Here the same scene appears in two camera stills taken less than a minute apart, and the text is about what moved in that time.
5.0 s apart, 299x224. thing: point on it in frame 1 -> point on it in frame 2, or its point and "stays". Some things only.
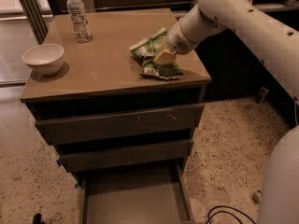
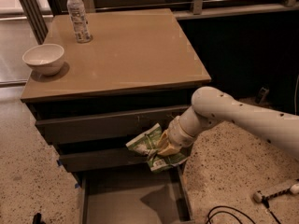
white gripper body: (177, 40) -> (177, 135)
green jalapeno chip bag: (148, 49) -> (149, 144)
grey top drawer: (77, 127) stays
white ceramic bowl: (44, 59) stays
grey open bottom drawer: (153, 194) stays
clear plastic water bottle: (78, 12) stays
